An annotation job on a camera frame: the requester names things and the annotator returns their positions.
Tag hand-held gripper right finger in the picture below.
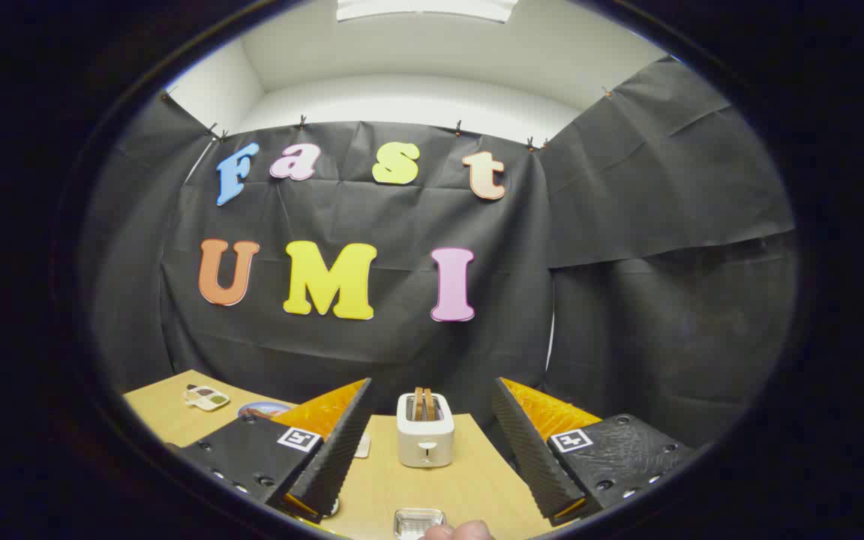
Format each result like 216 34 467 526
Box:
492 377 697 526

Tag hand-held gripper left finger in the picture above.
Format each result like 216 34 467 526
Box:
175 377 373 524

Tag blue plate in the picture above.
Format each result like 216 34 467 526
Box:
238 401 294 419

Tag white toaster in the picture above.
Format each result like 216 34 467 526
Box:
397 392 455 469

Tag white sauce dish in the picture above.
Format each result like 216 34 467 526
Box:
183 385 230 412

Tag black backdrop cloth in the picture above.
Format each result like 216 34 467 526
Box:
79 58 800 451

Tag ceiling light panel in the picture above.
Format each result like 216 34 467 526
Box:
336 0 517 23

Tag metal wire basket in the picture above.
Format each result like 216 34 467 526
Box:
393 508 447 540

